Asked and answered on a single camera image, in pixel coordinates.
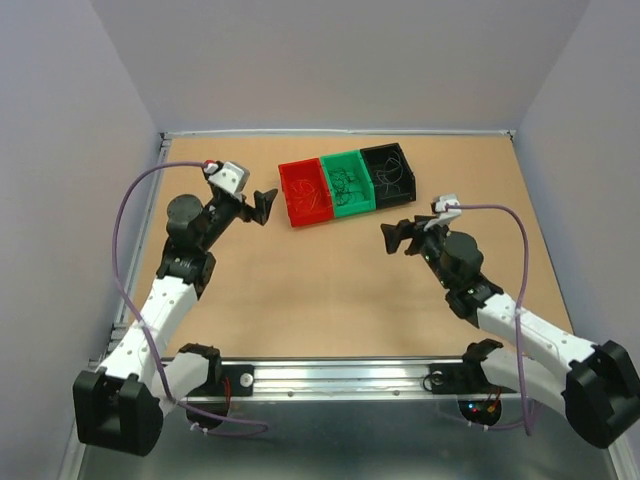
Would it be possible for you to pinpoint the orange thin wire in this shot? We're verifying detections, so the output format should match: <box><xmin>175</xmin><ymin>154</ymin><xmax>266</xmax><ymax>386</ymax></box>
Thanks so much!
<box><xmin>289</xmin><ymin>179</ymin><xmax>326</xmax><ymax>214</ymax></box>

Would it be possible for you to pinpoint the grey thin wire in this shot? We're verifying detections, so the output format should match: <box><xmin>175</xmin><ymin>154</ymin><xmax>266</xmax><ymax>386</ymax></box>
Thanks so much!
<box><xmin>372</xmin><ymin>152</ymin><xmax>412</xmax><ymax>196</ymax></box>

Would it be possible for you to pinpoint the aluminium mounting rail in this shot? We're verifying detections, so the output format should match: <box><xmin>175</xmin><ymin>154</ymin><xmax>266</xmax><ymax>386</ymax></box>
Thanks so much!
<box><xmin>89</xmin><ymin>354</ymin><xmax>615</xmax><ymax>401</ymax></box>

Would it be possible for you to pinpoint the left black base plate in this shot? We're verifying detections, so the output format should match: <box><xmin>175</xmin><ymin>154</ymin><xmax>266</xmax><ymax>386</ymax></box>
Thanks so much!
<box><xmin>188</xmin><ymin>363</ymin><xmax>255</xmax><ymax>398</ymax></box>

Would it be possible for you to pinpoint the black thin wire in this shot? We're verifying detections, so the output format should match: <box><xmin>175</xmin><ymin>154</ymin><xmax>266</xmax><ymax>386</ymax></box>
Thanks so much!
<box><xmin>327</xmin><ymin>162</ymin><xmax>370</xmax><ymax>207</ymax></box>

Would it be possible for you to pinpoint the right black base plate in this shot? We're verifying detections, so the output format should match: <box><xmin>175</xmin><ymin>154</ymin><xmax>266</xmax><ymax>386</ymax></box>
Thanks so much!
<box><xmin>421</xmin><ymin>362</ymin><xmax>515</xmax><ymax>395</ymax></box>

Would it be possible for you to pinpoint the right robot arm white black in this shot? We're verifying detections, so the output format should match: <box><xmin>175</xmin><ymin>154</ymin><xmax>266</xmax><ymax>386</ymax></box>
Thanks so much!
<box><xmin>381</xmin><ymin>214</ymin><xmax>639</xmax><ymax>449</ymax></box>

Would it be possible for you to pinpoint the red plastic bin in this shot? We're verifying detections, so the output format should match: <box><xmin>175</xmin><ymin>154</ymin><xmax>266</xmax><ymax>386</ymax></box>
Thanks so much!
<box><xmin>278</xmin><ymin>158</ymin><xmax>334</xmax><ymax>228</ymax></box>

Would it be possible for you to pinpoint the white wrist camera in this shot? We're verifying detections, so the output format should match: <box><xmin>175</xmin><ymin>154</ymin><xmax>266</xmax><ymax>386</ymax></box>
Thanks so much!
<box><xmin>203</xmin><ymin>161</ymin><xmax>250</xmax><ymax>196</ymax></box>
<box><xmin>423</xmin><ymin>194</ymin><xmax>462</xmax><ymax>231</ymax></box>

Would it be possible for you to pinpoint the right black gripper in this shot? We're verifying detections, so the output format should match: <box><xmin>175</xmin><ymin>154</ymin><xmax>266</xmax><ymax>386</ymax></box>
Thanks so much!
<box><xmin>380</xmin><ymin>212</ymin><xmax>453</xmax><ymax>289</ymax></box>

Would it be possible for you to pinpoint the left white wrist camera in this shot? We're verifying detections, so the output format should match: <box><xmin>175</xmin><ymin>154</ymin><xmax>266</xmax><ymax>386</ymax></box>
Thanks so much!
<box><xmin>203</xmin><ymin>161</ymin><xmax>250</xmax><ymax>196</ymax></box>

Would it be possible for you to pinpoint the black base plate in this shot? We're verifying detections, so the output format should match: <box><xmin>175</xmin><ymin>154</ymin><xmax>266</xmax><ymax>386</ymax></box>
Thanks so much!
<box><xmin>421</xmin><ymin>362</ymin><xmax>515</xmax><ymax>395</ymax></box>
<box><xmin>188</xmin><ymin>363</ymin><xmax>255</xmax><ymax>398</ymax></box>

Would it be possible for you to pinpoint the green plastic bin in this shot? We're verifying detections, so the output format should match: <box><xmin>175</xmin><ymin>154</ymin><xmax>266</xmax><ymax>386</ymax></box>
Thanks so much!
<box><xmin>320</xmin><ymin>150</ymin><xmax>376</xmax><ymax>218</ymax></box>

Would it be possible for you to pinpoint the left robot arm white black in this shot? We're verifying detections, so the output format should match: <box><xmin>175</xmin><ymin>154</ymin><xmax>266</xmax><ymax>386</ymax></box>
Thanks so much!
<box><xmin>72</xmin><ymin>186</ymin><xmax>278</xmax><ymax>456</ymax></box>

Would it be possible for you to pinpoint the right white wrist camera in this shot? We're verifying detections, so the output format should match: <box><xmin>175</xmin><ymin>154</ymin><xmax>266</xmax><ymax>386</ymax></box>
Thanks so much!
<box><xmin>423</xmin><ymin>194</ymin><xmax>462</xmax><ymax>231</ymax></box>

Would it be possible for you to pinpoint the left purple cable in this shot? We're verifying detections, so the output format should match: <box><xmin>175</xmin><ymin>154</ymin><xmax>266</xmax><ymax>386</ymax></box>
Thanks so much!
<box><xmin>112</xmin><ymin>159</ymin><xmax>270</xmax><ymax>439</ymax></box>

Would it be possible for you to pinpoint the black plastic bin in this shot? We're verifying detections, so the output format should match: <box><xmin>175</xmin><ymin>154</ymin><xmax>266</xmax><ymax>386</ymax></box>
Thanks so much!
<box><xmin>360</xmin><ymin>143</ymin><xmax>416</xmax><ymax>210</ymax></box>

